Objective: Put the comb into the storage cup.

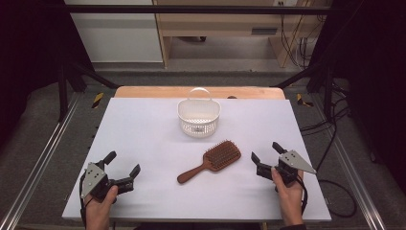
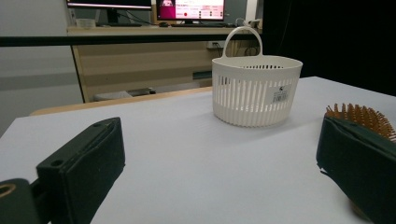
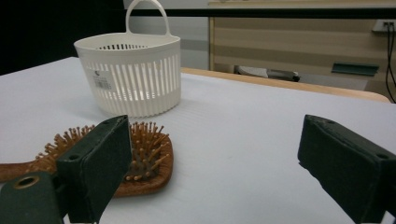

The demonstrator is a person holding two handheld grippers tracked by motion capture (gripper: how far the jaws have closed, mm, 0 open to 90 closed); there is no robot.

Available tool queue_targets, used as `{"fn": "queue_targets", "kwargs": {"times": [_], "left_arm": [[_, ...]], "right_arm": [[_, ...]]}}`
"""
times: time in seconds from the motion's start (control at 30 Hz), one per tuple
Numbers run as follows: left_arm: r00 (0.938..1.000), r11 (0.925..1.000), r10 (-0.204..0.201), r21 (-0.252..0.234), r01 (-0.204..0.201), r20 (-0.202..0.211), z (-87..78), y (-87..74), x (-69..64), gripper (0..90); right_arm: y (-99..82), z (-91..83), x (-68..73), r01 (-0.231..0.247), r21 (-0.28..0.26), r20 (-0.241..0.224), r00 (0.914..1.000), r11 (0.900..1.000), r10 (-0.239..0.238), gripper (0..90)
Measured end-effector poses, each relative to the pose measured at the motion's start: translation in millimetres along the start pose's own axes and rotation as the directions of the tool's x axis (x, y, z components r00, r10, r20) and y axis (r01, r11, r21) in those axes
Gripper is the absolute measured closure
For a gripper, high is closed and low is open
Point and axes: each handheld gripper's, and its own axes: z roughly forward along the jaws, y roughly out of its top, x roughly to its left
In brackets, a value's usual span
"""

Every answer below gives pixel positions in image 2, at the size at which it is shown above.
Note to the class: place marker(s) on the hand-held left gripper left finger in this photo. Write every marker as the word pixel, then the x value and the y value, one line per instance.
pixel 82 161

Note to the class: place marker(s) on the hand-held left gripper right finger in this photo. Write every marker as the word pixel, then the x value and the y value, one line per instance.
pixel 358 158

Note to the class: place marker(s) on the wooden hairbrush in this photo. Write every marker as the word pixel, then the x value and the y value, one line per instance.
pixel 364 117

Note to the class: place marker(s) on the white slatted plastic basket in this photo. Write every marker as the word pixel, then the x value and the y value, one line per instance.
pixel 253 93

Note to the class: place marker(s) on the dark flat box under desk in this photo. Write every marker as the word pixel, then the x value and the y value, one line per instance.
pixel 141 91

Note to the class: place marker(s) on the light wooden desk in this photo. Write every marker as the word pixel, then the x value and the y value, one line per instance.
pixel 140 65

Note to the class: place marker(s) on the black curtain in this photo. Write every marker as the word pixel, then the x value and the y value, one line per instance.
pixel 336 40

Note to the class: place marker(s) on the teal box under desk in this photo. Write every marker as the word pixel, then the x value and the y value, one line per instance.
pixel 202 75

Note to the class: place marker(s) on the black computer mouse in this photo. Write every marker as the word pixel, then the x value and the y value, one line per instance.
pixel 164 24

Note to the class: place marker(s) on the dark computer monitor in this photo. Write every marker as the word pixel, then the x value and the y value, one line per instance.
pixel 109 3

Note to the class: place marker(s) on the white power strip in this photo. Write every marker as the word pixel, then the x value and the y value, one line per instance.
pixel 215 44

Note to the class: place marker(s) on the computer monitor with pink screen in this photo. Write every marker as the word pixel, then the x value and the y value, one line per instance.
pixel 190 8

